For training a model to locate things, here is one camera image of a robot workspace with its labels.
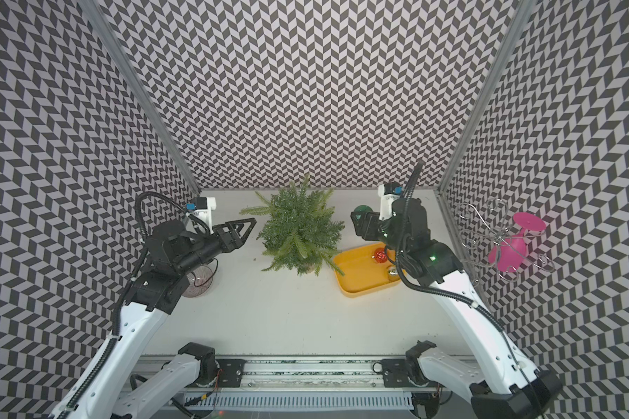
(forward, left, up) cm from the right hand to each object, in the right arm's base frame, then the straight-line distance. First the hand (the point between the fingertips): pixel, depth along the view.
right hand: (361, 221), depth 69 cm
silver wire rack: (-7, -33, -1) cm, 34 cm away
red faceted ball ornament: (+4, -10, -25) cm, 27 cm away
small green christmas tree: (0, +17, -3) cm, 17 cm away
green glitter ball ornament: (+1, 0, +4) cm, 4 cm away
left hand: (-3, +29, +2) cm, 29 cm away
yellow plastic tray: (-1, -3, -29) cm, 30 cm away
